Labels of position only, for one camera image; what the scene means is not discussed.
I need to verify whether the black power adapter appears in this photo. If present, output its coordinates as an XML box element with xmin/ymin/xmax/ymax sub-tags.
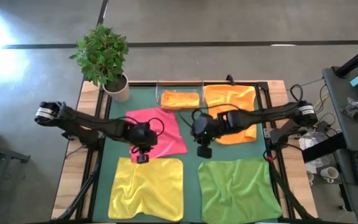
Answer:
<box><xmin>316</xmin><ymin>120</ymin><xmax>332</xmax><ymax>134</ymax></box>

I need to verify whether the orange microfiber towel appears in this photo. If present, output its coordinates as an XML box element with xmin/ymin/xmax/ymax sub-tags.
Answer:
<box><xmin>160</xmin><ymin>90</ymin><xmax>201</xmax><ymax>110</ymax></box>
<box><xmin>203</xmin><ymin>83</ymin><xmax>258</xmax><ymax>146</ymax></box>

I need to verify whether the white plant pot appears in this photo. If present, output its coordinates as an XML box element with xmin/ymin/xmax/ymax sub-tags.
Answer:
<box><xmin>102</xmin><ymin>73</ymin><xmax>131</xmax><ymax>104</ymax></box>

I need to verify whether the clear plastic wrapper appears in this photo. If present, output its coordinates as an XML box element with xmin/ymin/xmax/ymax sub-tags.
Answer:
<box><xmin>340</xmin><ymin>96</ymin><xmax>358</xmax><ymax>118</ymax></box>

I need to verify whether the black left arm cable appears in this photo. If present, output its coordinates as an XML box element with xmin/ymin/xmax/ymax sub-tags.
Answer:
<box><xmin>116</xmin><ymin>115</ymin><xmax>165</xmax><ymax>138</ymax></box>

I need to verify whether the yellow microfiber towel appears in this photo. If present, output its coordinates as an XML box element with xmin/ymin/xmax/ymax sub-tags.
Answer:
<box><xmin>108</xmin><ymin>157</ymin><xmax>185</xmax><ymax>222</ymax></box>

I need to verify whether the green microfiber towel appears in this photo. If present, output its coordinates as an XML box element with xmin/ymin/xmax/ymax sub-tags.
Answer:
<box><xmin>197</xmin><ymin>157</ymin><xmax>283</xmax><ymax>224</ymax></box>

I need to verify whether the green leafy plant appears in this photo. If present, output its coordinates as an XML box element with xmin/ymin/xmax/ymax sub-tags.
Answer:
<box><xmin>69</xmin><ymin>24</ymin><xmax>130</xmax><ymax>88</ymax></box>

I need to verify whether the small black bracket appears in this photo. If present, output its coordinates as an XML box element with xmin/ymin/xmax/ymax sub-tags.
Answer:
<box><xmin>224</xmin><ymin>73</ymin><xmax>237</xmax><ymax>86</ymax></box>

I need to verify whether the clear plastic bin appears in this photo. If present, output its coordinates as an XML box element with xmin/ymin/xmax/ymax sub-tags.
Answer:
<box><xmin>155</xmin><ymin>80</ymin><xmax>205</xmax><ymax>112</ymax></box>

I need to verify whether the black pole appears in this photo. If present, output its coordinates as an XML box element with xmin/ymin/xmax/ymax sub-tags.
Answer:
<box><xmin>334</xmin><ymin>39</ymin><xmax>358</xmax><ymax>78</ymax></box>

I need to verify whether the black aluminium table frame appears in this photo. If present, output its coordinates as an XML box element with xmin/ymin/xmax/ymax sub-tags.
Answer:
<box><xmin>54</xmin><ymin>80</ymin><xmax>319</xmax><ymax>224</ymax></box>

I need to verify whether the clear plastic bag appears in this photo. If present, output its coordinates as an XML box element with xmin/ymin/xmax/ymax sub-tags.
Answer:
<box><xmin>298</xmin><ymin>132</ymin><xmax>331</xmax><ymax>174</ymax></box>

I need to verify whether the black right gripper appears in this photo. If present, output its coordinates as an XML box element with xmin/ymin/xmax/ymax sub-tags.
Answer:
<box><xmin>190</xmin><ymin>110</ymin><xmax>229</xmax><ymax>159</ymax></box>

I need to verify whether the black flat bar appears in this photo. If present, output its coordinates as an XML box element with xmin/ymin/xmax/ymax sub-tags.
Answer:
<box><xmin>301</xmin><ymin>132</ymin><xmax>348</xmax><ymax>163</ymax></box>

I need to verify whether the pink microfiber towel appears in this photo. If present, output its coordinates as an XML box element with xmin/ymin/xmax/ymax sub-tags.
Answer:
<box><xmin>125</xmin><ymin>107</ymin><xmax>188</xmax><ymax>163</ymax></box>

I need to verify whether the white mug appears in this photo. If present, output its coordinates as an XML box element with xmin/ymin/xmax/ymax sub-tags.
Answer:
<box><xmin>319</xmin><ymin>166</ymin><xmax>340</xmax><ymax>184</ymax></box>

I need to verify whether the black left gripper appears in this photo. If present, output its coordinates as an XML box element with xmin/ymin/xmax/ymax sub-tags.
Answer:
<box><xmin>126</xmin><ymin>121</ymin><xmax>158</xmax><ymax>165</ymax></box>

